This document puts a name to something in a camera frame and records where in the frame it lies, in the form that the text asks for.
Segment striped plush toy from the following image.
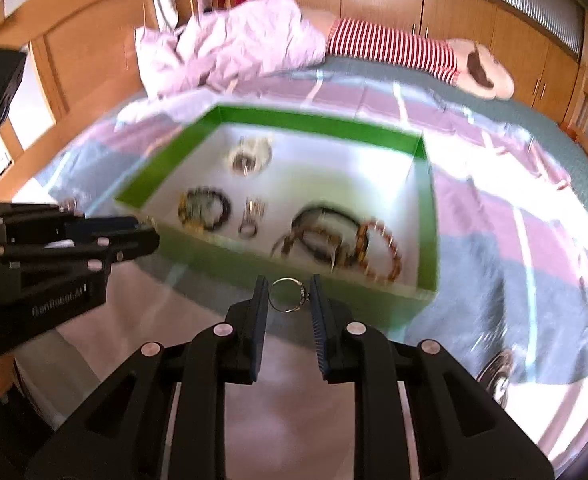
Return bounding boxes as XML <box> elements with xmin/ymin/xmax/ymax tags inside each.
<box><xmin>319</xmin><ymin>16</ymin><xmax>516</xmax><ymax>101</ymax></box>

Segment black bangle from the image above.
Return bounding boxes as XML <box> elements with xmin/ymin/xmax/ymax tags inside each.
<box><xmin>290</xmin><ymin>204</ymin><xmax>362</xmax><ymax>266</ymax></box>

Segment green cardboard box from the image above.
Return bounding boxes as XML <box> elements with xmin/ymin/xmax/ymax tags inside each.
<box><xmin>113</xmin><ymin>104</ymin><xmax>441</xmax><ymax>331</ymax></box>

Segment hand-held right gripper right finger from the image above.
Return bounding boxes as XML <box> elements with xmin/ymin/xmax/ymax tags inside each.
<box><xmin>309</xmin><ymin>273</ymin><xmax>557</xmax><ymax>480</ymax></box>

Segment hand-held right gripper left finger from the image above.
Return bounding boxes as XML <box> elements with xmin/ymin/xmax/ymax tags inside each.
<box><xmin>24</xmin><ymin>275</ymin><xmax>271</xmax><ymax>480</ymax></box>

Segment wooden headboard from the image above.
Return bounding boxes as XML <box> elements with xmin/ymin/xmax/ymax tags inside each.
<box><xmin>0</xmin><ymin>0</ymin><xmax>175</xmax><ymax>201</ymax></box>

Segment dark stone beaded bracelet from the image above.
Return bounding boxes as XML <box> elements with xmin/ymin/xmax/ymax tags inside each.
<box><xmin>176</xmin><ymin>186</ymin><xmax>232</xmax><ymax>233</ymax></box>

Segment small silver key ring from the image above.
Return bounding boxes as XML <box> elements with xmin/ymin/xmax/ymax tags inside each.
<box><xmin>238</xmin><ymin>197</ymin><xmax>267</xmax><ymax>238</ymax></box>

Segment amber beaded bracelet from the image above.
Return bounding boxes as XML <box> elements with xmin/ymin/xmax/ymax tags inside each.
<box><xmin>356</xmin><ymin>217</ymin><xmax>404</xmax><ymax>281</ymax></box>

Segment silver bangle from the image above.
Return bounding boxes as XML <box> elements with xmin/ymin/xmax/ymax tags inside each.
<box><xmin>271</xmin><ymin>225</ymin><xmax>342</xmax><ymax>271</ymax></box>

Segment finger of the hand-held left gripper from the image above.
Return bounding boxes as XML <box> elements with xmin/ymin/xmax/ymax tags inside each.
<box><xmin>0</xmin><ymin>225</ymin><xmax>161</xmax><ymax>286</ymax></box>
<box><xmin>0</xmin><ymin>203</ymin><xmax>142</xmax><ymax>246</ymax></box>

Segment pink quilt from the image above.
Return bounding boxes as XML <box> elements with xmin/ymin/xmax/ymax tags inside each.
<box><xmin>134</xmin><ymin>0</ymin><xmax>331</xmax><ymax>100</ymax></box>

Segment plaid bedsheet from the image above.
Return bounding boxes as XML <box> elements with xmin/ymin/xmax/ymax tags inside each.
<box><xmin>34</xmin><ymin>67</ymin><xmax>588</xmax><ymax>461</ymax></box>

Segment cream beaded bracelet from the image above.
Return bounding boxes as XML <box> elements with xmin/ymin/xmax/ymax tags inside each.
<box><xmin>228</xmin><ymin>137</ymin><xmax>274</xmax><ymax>178</ymax></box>

